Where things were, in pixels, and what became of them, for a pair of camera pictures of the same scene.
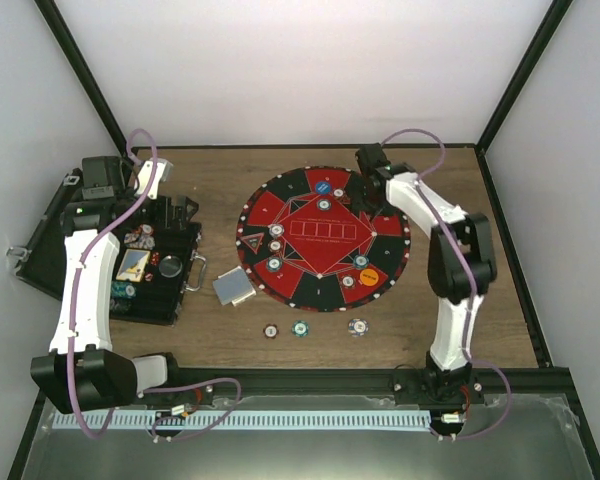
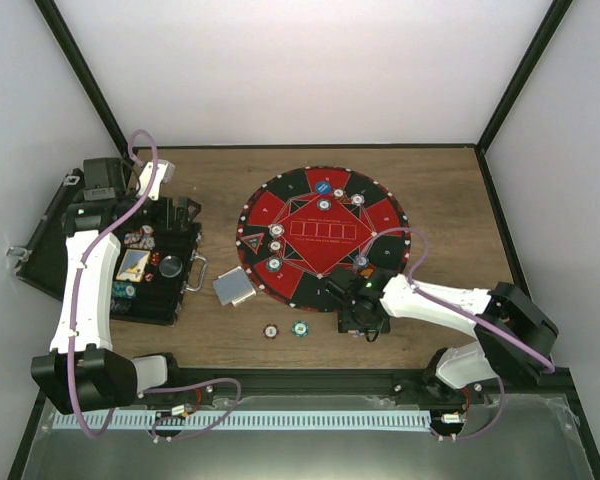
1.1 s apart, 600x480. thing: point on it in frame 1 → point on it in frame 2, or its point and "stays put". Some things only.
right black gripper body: (375, 205) → (363, 321)
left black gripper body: (125, 200) stays put
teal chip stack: (300, 328) stays put
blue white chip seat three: (276, 229) stays put
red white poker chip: (270, 330) stays put
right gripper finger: (386, 210) → (383, 327)
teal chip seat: (323, 204) stays put
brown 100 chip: (275, 246) stays put
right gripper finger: (359, 194) → (346, 322)
